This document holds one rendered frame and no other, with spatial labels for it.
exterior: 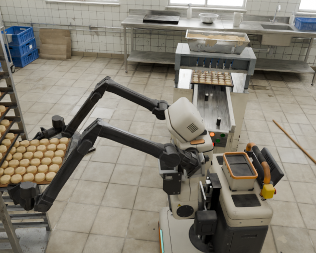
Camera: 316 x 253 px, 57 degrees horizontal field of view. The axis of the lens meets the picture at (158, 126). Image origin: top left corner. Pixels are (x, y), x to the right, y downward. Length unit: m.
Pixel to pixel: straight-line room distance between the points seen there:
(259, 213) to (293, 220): 1.23
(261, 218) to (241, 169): 0.28
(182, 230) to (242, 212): 0.66
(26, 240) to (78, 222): 0.44
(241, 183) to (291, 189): 1.51
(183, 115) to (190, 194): 0.51
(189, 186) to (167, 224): 0.61
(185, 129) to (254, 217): 0.63
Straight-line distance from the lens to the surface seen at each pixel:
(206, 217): 1.77
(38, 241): 2.45
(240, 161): 1.84
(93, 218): 2.68
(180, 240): 2.17
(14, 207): 2.36
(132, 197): 2.81
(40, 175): 1.58
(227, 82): 2.85
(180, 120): 1.41
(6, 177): 1.65
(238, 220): 1.71
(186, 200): 1.75
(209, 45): 2.75
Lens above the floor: 2.01
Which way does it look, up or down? 32 degrees down
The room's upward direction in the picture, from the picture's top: 2 degrees clockwise
